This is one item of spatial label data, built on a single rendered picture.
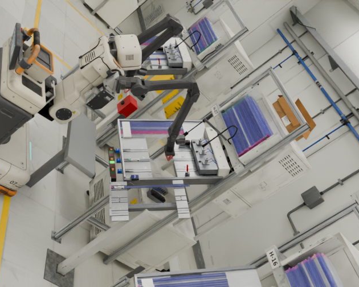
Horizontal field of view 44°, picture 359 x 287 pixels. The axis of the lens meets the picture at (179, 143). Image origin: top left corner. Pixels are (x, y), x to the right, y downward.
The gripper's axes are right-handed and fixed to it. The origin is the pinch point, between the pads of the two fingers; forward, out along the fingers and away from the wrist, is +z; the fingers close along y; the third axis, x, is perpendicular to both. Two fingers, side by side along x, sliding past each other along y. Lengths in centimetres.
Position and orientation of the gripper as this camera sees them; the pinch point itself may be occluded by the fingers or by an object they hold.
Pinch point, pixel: (168, 159)
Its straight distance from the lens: 329.0
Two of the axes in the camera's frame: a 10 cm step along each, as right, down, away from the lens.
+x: -9.8, 0.1, -2.1
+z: -1.3, 7.7, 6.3
